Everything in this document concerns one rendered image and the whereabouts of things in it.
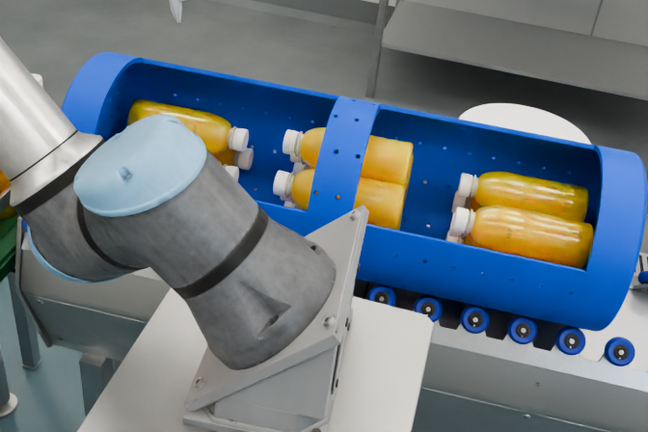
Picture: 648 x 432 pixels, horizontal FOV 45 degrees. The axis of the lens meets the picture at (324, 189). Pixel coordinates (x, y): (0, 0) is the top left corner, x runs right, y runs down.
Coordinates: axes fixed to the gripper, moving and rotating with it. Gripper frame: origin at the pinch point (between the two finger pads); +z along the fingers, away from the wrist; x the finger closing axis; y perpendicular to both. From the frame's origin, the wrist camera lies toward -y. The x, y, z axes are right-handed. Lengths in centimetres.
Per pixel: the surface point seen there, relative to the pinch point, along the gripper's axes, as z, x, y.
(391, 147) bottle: 19.2, -6.5, 31.9
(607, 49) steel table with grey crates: 113, 277, 120
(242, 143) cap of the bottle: 23.2, -0.3, 6.4
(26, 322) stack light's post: 104, 37, -72
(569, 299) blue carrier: 35, -21, 59
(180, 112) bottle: 18.7, 1.3, -4.3
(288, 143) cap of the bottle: 19.6, -6.1, 15.7
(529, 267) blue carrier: 30, -21, 53
